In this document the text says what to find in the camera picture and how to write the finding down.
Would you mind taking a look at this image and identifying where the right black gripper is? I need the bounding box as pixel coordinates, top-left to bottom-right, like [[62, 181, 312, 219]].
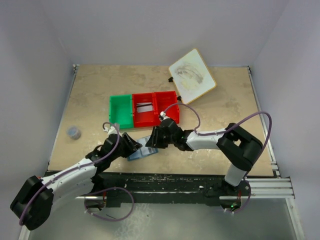
[[145, 126, 176, 149]]

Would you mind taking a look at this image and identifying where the blue card holder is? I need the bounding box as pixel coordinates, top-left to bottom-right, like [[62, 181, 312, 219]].
[[127, 135, 159, 162]]

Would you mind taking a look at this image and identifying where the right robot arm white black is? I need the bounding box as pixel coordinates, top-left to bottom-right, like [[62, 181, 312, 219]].
[[145, 118, 265, 196]]

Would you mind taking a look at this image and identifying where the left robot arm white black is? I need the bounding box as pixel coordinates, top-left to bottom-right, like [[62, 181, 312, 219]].
[[10, 133, 142, 231]]

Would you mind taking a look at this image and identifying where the red double plastic bin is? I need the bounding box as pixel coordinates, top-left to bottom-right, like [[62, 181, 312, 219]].
[[132, 91, 178, 128]]

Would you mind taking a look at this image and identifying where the green plastic bin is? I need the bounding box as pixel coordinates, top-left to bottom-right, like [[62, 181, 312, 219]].
[[109, 94, 134, 129]]

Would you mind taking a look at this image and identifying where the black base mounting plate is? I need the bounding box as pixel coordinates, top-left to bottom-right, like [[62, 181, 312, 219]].
[[81, 172, 251, 208]]

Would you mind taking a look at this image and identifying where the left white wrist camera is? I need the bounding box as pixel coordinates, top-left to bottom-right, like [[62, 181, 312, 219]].
[[102, 122, 120, 135]]

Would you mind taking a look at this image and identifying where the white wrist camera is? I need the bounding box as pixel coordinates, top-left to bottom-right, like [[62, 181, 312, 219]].
[[102, 122, 120, 135], [159, 111, 170, 122]]

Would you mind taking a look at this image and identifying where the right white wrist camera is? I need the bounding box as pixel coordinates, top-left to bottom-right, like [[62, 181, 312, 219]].
[[159, 111, 170, 122]]

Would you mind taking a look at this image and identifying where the white board wooden frame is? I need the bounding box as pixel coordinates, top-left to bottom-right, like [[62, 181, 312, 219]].
[[168, 48, 217, 104]]

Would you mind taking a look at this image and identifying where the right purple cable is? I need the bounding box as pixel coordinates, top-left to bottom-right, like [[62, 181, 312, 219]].
[[159, 102, 273, 216]]

